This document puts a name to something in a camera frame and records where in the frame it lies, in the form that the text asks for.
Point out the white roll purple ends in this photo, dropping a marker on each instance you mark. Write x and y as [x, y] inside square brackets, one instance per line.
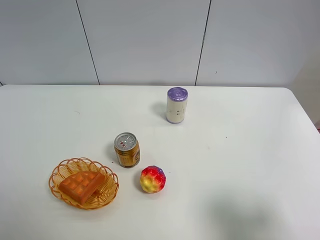
[177, 98]

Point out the gold drink can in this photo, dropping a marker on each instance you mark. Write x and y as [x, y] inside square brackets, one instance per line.
[127, 149]

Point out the orange woven plastic basket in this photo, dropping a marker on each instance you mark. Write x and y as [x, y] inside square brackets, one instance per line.
[104, 194]

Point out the red yellow bumpy ball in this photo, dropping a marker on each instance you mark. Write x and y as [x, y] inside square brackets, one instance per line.
[152, 179]

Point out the orange waffle slice toy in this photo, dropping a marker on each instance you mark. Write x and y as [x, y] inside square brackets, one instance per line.
[80, 186]

